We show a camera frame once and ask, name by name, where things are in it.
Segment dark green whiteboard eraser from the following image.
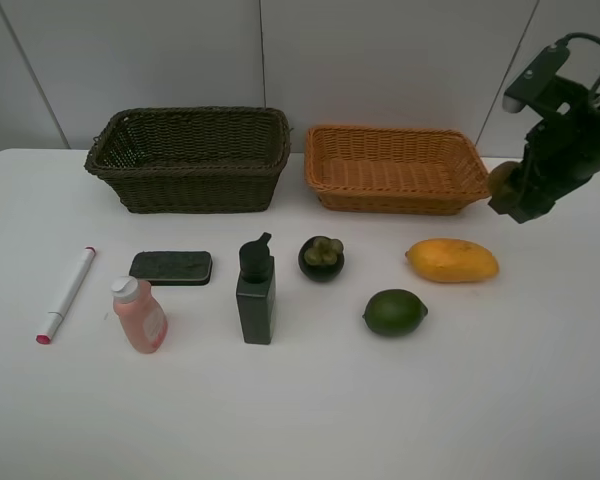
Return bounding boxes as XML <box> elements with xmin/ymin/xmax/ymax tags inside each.
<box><xmin>128</xmin><ymin>251</ymin><xmax>213</xmax><ymax>286</ymax></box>

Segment white marker pen red caps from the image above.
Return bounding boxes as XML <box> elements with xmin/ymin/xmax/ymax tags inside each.
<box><xmin>36</xmin><ymin>246</ymin><xmax>97</xmax><ymax>345</ymax></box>

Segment dark brown wicker basket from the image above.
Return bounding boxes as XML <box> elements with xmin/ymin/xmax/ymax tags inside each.
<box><xmin>85</xmin><ymin>107</ymin><xmax>291</xmax><ymax>214</ymax></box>

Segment dark green pump bottle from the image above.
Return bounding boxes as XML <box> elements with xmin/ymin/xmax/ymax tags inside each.
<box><xmin>236</xmin><ymin>232</ymin><xmax>276</xmax><ymax>345</ymax></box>

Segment orange wicker basket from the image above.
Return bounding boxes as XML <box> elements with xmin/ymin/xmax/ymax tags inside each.
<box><xmin>304</xmin><ymin>125</ymin><xmax>489</xmax><ymax>216</ymax></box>

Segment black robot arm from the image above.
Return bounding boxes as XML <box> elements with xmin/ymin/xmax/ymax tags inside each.
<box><xmin>488</xmin><ymin>76</ymin><xmax>600</xmax><ymax>224</ymax></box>

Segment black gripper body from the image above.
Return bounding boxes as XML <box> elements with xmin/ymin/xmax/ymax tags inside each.
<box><xmin>522</xmin><ymin>76</ymin><xmax>600</xmax><ymax>200</ymax></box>

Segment yellow mango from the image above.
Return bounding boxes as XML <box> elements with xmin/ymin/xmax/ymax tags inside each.
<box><xmin>405</xmin><ymin>238</ymin><xmax>499</xmax><ymax>283</ymax></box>

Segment pink bottle white cap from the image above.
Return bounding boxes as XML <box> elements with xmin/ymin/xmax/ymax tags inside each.
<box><xmin>111</xmin><ymin>276</ymin><xmax>168</xmax><ymax>354</ymax></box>

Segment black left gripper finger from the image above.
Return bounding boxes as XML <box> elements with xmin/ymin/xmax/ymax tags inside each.
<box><xmin>488</xmin><ymin>193</ymin><xmax>519</xmax><ymax>215</ymax></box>

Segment brown kiwi fruit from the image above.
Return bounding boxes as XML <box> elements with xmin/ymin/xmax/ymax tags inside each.
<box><xmin>487</xmin><ymin>161</ymin><xmax>520</xmax><ymax>199</ymax></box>

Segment green lime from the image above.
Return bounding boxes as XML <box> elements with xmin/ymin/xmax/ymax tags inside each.
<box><xmin>363</xmin><ymin>289</ymin><xmax>429</xmax><ymax>337</ymax></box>

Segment dark purple mangosteen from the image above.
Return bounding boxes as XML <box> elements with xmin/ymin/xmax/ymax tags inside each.
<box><xmin>298</xmin><ymin>236</ymin><xmax>345</xmax><ymax>283</ymax></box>

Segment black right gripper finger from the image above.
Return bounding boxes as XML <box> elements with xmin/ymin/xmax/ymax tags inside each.
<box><xmin>509</xmin><ymin>192</ymin><xmax>555</xmax><ymax>224</ymax></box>

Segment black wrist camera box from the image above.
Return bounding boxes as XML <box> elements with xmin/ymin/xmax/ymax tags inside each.
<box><xmin>502</xmin><ymin>43</ymin><xmax>570</xmax><ymax>114</ymax></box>

